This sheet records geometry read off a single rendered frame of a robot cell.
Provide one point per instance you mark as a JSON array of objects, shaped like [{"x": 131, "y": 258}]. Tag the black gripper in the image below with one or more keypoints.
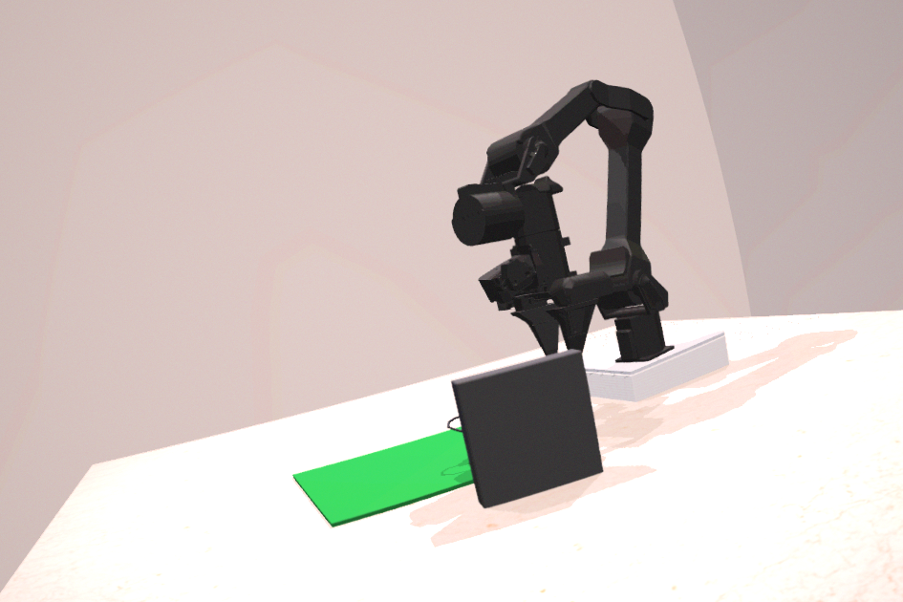
[{"x": 574, "y": 295}]

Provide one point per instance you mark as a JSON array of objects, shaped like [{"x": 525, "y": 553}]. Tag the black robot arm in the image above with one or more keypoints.
[{"x": 494, "y": 210}]

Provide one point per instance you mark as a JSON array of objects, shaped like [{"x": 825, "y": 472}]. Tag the green circuit board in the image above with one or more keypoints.
[{"x": 387, "y": 479}]

